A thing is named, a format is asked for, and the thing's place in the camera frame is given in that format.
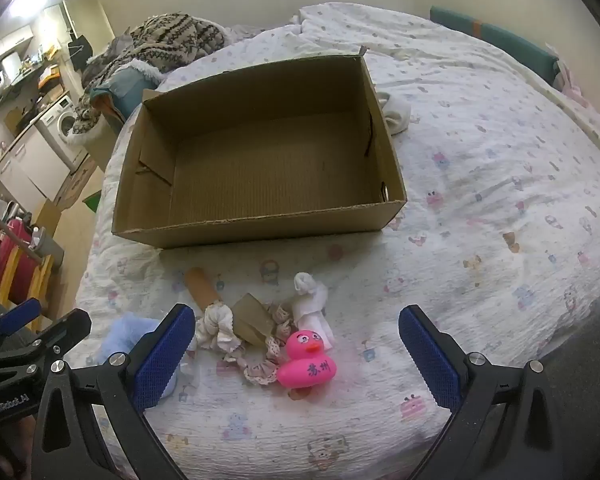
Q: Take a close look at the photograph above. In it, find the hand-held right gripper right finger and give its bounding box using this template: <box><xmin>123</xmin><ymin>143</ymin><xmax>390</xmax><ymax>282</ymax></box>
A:
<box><xmin>399</xmin><ymin>305</ymin><xmax>581</xmax><ymax>480</ymax></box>

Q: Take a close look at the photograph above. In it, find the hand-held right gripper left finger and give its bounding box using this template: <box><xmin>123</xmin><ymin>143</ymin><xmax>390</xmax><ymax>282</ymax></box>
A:
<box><xmin>32</xmin><ymin>304</ymin><xmax>197</xmax><ymax>480</ymax></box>

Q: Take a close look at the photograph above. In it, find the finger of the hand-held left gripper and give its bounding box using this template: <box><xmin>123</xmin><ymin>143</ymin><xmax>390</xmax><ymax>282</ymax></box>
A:
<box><xmin>7</xmin><ymin>309</ymin><xmax>92</xmax><ymax>367</ymax></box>
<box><xmin>0</xmin><ymin>298</ymin><xmax>42</xmax><ymax>341</ymax></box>

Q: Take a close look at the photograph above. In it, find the light blue plush toy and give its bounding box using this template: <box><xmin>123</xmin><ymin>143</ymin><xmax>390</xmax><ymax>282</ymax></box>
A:
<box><xmin>96</xmin><ymin>312</ymin><xmax>181</xmax><ymax>401</ymax></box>

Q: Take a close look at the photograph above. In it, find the cream scrunchie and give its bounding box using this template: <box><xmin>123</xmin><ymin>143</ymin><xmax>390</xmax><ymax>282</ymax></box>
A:
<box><xmin>195</xmin><ymin>302</ymin><xmax>243</xmax><ymax>356</ymax></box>

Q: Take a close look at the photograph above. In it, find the brown cardboard scrap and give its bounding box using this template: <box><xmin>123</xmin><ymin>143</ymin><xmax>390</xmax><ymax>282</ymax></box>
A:
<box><xmin>230</xmin><ymin>292</ymin><xmax>276</xmax><ymax>348</ymax></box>

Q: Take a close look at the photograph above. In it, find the pink rubber duck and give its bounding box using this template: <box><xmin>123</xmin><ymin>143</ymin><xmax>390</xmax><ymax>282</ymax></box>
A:
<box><xmin>276</xmin><ymin>330</ymin><xmax>338</xmax><ymax>390</ymax></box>

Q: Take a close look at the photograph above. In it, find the yellow wooden rack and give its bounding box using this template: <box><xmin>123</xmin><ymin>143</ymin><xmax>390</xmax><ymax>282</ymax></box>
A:
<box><xmin>0</xmin><ymin>225</ymin><xmax>56</xmax><ymax>321</ymax></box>

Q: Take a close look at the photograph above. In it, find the red suitcase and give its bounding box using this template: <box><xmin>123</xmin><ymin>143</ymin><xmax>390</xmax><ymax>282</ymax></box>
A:
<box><xmin>0</xmin><ymin>217</ymin><xmax>36</xmax><ymax>301</ymax></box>

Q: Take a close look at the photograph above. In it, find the grey bin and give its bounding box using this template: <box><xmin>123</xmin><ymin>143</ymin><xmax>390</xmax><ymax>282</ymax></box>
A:
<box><xmin>30</xmin><ymin>227</ymin><xmax>66</xmax><ymax>266</ymax></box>

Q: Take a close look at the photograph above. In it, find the small cardboard box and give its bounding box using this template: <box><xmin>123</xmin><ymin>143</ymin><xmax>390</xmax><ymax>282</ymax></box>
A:
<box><xmin>32</xmin><ymin>199</ymin><xmax>63</xmax><ymax>241</ymax></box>

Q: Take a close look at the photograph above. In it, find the brown patterned floor mat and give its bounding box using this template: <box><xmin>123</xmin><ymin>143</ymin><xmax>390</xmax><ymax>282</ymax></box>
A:
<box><xmin>55</xmin><ymin>160</ymin><xmax>103</xmax><ymax>211</ymax></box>

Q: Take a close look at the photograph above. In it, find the white floor cabinet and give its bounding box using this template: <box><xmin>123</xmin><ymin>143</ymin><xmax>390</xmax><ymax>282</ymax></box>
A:
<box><xmin>0</xmin><ymin>125</ymin><xmax>68</xmax><ymax>201</ymax></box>

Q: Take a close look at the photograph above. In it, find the white printed bed quilt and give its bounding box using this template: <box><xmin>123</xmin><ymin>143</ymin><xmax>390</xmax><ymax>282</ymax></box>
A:
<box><xmin>75</xmin><ymin>2</ymin><xmax>600</xmax><ymax>480</ymax></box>

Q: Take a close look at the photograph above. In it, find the white washing machine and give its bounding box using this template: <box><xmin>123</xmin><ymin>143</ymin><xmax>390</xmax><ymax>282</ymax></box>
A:
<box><xmin>35</xmin><ymin>91</ymin><xmax>88</xmax><ymax>171</ymax></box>

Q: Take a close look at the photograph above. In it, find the white kitchen appliance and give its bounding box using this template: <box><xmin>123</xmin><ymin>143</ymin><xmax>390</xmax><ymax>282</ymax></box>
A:
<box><xmin>0</xmin><ymin>52</ymin><xmax>23</xmax><ymax>81</ymax></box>

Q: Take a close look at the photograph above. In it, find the white sock pair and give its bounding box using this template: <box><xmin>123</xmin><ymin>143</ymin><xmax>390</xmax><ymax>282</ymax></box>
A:
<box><xmin>377</xmin><ymin>92</ymin><xmax>412</xmax><ymax>135</ymax></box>

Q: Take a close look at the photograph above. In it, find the teal fleece-lined garment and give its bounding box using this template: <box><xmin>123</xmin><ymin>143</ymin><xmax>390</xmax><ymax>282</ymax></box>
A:
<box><xmin>90</xmin><ymin>60</ymin><xmax>163</xmax><ymax>121</ymax></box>

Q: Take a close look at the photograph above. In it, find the black hanging bag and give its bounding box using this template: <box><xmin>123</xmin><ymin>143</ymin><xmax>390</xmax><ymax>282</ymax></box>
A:
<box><xmin>67</xmin><ymin>34</ymin><xmax>93</xmax><ymax>68</ymax></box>

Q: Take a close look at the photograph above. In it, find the pink printed pillow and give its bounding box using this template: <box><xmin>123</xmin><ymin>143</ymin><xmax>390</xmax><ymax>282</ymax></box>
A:
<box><xmin>555</xmin><ymin>57</ymin><xmax>600</xmax><ymax>131</ymax></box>

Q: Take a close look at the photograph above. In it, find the patterned knit blanket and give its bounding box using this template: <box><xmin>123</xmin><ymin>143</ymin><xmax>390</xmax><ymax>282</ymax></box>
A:
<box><xmin>70</xmin><ymin>12</ymin><xmax>231</xmax><ymax>146</ymax></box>

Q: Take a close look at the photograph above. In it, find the teal headboard pad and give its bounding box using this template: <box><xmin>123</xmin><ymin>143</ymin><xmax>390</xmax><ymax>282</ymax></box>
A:
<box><xmin>429</xmin><ymin>5</ymin><xmax>561</xmax><ymax>86</ymax></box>

